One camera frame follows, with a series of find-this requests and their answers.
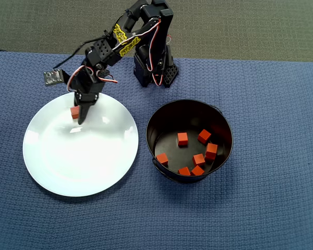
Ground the white round plate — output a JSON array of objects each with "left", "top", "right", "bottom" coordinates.
[{"left": 22, "top": 90, "right": 139, "bottom": 197}]

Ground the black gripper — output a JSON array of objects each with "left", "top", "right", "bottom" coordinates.
[{"left": 68, "top": 64, "right": 107, "bottom": 126}]

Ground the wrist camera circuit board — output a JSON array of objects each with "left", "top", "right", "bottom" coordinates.
[{"left": 43, "top": 69, "right": 65, "bottom": 87}]

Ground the red cube with black mark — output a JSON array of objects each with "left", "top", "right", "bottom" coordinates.
[{"left": 197, "top": 129, "right": 212, "bottom": 144}]

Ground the thin black camera cable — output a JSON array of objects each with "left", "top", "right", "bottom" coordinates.
[{"left": 53, "top": 35, "right": 106, "bottom": 71}]

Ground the red white servo wire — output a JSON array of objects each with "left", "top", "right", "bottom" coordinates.
[{"left": 67, "top": 65, "right": 86, "bottom": 93}]

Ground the blue woven table cloth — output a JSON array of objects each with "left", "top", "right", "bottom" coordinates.
[{"left": 0, "top": 50, "right": 313, "bottom": 250}]

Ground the black metal bucket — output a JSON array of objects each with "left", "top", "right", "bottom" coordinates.
[{"left": 145, "top": 99, "right": 234, "bottom": 184}]

